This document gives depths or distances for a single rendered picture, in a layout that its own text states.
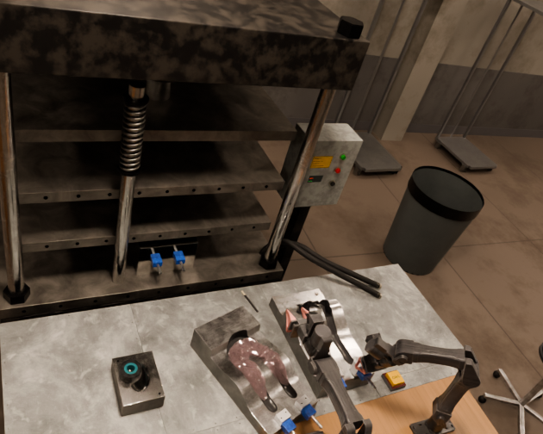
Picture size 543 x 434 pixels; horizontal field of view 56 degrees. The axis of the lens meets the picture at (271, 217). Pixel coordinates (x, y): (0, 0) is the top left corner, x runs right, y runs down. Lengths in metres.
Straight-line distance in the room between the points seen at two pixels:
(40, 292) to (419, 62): 4.51
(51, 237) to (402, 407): 1.61
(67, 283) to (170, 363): 0.60
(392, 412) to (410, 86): 4.19
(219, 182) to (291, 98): 3.35
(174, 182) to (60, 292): 0.68
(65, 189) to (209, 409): 0.99
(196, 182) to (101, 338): 0.74
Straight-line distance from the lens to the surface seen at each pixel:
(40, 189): 2.05
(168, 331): 2.22
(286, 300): 2.38
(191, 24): 1.69
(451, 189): 4.41
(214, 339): 2.08
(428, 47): 5.76
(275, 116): 2.29
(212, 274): 2.49
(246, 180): 2.26
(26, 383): 2.08
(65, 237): 2.22
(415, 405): 2.38
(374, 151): 5.52
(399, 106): 5.94
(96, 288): 2.37
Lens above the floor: 2.55
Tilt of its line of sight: 37 degrees down
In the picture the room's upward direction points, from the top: 18 degrees clockwise
